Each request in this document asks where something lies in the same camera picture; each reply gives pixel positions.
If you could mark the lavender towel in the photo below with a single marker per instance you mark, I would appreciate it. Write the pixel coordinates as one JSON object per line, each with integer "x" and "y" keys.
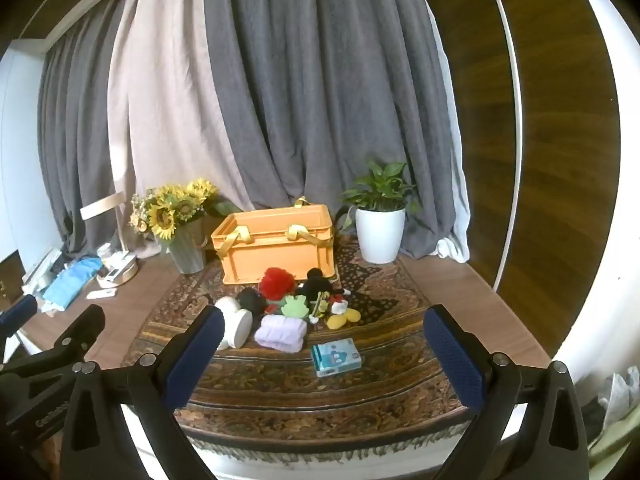
{"x": 280, "y": 332}

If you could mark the narrow grey curtain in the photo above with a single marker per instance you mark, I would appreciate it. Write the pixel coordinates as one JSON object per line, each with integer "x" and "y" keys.
{"x": 75, "y": 135}

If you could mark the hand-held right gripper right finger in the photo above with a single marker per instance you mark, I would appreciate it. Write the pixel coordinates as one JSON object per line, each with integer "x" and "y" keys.
{"x": 457, "y": 360}

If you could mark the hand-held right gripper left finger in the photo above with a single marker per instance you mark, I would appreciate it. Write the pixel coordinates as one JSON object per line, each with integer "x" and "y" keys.
{"x": 192, "y": 360}

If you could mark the beige curtain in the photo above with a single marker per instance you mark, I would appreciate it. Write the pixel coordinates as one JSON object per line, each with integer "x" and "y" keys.
{"x": 165, "y": 110}

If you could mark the white sheer curtain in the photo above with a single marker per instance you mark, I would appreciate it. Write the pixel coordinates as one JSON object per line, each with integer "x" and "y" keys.
{"x": 452, "y": 245}

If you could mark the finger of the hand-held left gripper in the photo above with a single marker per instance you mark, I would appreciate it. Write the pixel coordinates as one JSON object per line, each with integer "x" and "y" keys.
{"x": 75, "y": 332}
{"x": 20, "y": 311}

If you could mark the green leafy houseplant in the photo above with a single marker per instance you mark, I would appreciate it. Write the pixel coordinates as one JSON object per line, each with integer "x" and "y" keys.
{"x": 380, "y": 185}

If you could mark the red mesh pompom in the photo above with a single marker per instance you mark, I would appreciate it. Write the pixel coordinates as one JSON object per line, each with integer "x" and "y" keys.
{"x": 277, "y": 282}

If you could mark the orange storage crate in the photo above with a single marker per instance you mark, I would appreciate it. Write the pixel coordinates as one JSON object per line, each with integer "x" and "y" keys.
{"x": 275, "y": 255}

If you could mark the white curved pole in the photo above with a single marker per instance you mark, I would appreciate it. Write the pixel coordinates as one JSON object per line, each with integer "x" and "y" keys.
{"x": 515, "y": 110}

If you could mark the blue cloth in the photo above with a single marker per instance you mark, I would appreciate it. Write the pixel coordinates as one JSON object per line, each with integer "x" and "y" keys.
{"x": 70, "y": 277}

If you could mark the sunflower bouquet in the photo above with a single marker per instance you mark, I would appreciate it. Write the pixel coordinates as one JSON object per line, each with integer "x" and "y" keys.
{"x": 162, "y": 217}

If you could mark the grey-green ribbed vase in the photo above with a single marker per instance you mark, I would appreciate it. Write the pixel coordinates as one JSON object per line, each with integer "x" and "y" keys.
{"x": 187, "y": 252}

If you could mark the small white packet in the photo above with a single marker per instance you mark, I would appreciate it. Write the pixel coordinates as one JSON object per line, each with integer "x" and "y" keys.
{"x": 102, "y": 294}

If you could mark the black soft ball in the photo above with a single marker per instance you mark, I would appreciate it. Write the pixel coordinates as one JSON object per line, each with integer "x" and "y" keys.
{"x": 250, "y": 301}

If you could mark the white plant pot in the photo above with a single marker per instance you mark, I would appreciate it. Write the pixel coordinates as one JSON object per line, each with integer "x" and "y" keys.
{"x": 380, "y": 235}

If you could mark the black mouse plush toy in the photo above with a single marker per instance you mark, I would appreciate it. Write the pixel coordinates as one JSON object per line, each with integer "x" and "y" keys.
{"x": 315, "y": 287}

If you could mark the green frog toy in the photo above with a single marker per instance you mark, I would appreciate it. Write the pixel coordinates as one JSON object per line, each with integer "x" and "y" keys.
{"x": 295, "y": 306}

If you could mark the patterned brown rug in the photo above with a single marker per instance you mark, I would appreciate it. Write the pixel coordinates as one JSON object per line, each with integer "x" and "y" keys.
{"x": 300, "y": 400}

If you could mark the small white jar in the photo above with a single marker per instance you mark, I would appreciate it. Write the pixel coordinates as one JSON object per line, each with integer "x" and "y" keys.
{"x": 105, "y": 251}

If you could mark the wide grey curtain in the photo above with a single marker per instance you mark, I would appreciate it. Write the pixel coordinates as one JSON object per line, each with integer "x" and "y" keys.
{"x": 325, "y": 85}

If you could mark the small blue white box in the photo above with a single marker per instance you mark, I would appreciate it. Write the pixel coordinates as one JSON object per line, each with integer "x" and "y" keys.
{"x": 337, "y": 357}

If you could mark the crumpled white plastic bag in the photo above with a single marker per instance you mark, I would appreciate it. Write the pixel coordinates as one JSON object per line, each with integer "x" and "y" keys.
{"x": 620, "y": 390}

